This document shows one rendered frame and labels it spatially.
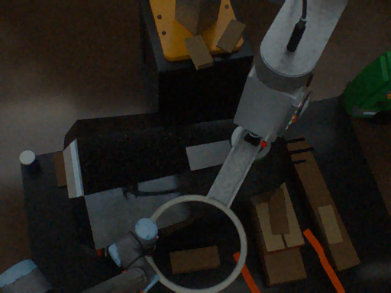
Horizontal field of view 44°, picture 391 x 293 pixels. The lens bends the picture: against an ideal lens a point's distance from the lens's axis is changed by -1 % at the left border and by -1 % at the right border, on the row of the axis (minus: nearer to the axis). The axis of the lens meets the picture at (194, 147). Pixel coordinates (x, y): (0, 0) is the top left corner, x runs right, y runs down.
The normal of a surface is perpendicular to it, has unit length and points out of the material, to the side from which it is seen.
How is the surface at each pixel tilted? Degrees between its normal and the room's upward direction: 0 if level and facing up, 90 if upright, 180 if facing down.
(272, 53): 0
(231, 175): 15
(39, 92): 0
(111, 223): 45
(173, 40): 0
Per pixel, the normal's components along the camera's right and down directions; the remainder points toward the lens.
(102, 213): 0.24, 0.34
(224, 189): -0.05, -0.18
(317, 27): 0.07, -0.40
